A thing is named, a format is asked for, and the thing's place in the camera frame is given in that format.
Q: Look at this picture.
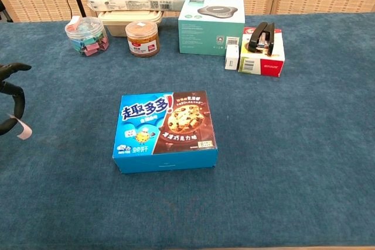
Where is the red white cardboard box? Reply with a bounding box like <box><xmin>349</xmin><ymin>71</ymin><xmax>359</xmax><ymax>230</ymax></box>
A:
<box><xmin>237</xmin><ymin>26</ymin><xmax>286</xmax><ymax>78</ymax></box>

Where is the clear jar with brown contents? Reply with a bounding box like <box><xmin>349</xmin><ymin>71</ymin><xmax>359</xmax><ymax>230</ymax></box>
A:
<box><xmin>125</xmin><ymin>20</ymin><xmax>161</xmax><ymax>57</ymax></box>

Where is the beige lidded food container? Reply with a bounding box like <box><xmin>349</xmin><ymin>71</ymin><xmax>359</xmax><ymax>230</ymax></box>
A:
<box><xmin>97</xmin><ymin>9</ymin><xmax>164</xmax><ymax>37</ymax></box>

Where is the teal speaker box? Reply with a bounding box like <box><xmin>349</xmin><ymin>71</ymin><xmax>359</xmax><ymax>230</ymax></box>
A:
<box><xmin>178</xmin><ymin>0</ymin><xmax>246</xmax><ymax>57</ymax></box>

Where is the black stapler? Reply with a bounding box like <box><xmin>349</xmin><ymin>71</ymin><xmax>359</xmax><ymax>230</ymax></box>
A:
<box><xmin>248</xmin><ymin>21</ymin><xmax>275</xmax><ymax>57</ymax></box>

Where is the small white box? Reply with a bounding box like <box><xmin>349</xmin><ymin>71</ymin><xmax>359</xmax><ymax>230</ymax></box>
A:
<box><xmin>224</xmin><ymin>44</ymin><xmax>240</xmax><ymax>71</ymax></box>

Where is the clear jar of binder clips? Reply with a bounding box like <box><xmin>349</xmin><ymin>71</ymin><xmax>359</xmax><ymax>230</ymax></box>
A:
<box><xmin>64</xmin><ymin>15</ymin><xmax>110</xmax><ymax>57</ymax></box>

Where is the blue brown cookie box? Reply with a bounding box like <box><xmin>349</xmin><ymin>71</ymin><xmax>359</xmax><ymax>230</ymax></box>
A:
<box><xmin>112</xmin><ymin>90</ymin><xmax>219</xmax><ymax>174</ymax></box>

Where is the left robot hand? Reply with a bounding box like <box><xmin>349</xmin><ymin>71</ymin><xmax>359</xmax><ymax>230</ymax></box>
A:
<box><xmin>0</xmin><ymin>62</ymin><xmax>32</xmax><ymax>136</ymax></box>

